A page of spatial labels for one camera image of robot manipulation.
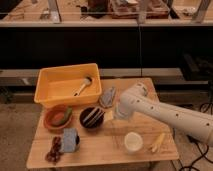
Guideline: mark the dark round object behind sponge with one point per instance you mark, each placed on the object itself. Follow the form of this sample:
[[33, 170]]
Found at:
[[77, 140]]

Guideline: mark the white paper cup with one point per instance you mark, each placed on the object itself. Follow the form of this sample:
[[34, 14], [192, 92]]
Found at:
[[133, 142]]

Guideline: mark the yellow plastic bin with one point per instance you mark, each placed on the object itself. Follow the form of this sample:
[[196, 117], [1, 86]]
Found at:
[[58, 85]]

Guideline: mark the blue sponge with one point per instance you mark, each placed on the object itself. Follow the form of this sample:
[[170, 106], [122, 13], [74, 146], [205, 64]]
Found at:
[[69, 144]]

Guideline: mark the clear plastic fork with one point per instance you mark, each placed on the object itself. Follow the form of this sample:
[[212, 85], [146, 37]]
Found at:
[[93, 116]]

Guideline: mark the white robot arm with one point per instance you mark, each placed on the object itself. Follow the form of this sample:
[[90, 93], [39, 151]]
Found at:
[[196, 124]]

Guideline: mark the terracotta bowl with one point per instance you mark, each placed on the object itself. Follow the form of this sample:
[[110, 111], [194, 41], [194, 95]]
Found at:
[[49, 116]]

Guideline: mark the wooden table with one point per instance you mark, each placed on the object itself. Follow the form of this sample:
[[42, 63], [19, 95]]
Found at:
[[104, 146]]

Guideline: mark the green pickle toy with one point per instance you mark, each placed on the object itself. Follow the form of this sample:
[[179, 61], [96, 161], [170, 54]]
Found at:
[[62, 117]]

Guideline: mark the grey blue cloth pouch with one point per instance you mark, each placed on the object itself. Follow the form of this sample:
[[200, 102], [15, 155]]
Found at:
[[106, 99]]

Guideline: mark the yellow banana toy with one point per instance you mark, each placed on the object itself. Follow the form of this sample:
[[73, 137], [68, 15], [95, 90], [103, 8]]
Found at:
[[157, 143]]

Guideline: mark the black bowl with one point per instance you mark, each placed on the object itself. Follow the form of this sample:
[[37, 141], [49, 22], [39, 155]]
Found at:
[[84, 113]]

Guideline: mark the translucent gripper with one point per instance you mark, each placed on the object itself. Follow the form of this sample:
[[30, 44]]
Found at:
[[121, 112]]

